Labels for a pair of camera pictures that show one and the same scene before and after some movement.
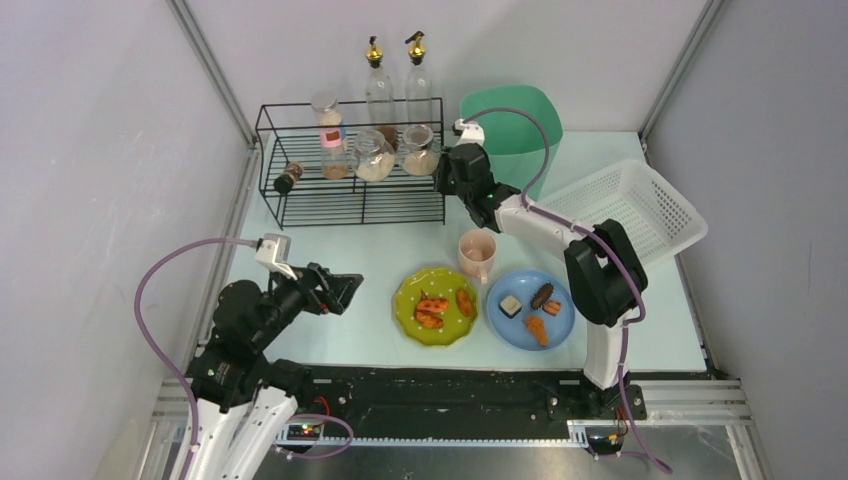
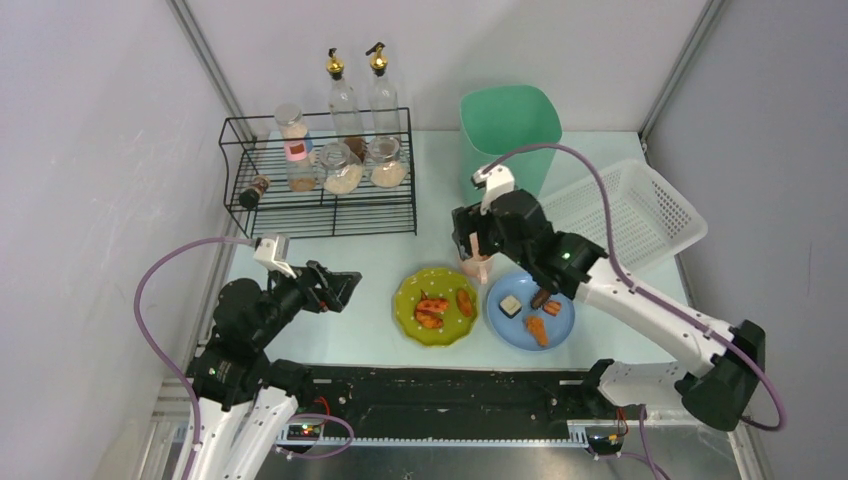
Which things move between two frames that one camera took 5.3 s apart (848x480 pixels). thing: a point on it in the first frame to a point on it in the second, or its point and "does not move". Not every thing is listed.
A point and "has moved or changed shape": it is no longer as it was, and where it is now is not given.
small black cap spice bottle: (284, 182) to (250, 195)
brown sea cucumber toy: (542, 295) does not move
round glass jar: (422, 150) to (388, 165)
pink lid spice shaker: (334, 156) to (301, 171)
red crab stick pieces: (552, 307) does not move
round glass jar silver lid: (375, 155) to (343, 168)
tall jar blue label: (325, 104) to (289, 117)
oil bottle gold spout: (418, 85) to (384, 112)
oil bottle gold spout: (379, 93) to (346, 123)
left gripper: (319, 288) does not move
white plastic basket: (657, 222) does not move
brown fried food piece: (464, 302) does not move
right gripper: (453, 175) to (477, 225)
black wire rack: (354, 164) has moved or changed shape
